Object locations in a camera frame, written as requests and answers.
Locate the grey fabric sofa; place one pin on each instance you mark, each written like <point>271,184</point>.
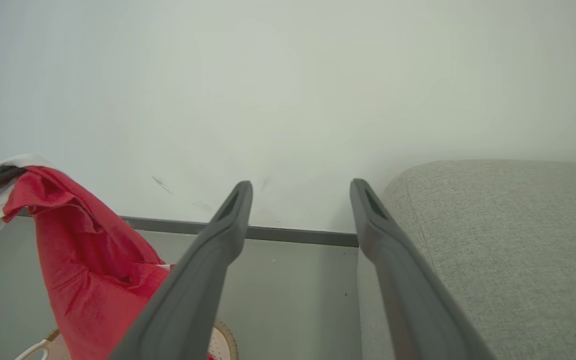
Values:
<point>518,250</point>

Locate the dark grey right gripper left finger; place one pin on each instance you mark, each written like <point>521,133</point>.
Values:
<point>193,290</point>

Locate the red cloth garment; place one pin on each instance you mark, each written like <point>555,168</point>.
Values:
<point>88,260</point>

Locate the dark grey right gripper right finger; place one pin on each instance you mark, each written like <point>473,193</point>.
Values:
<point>408,300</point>

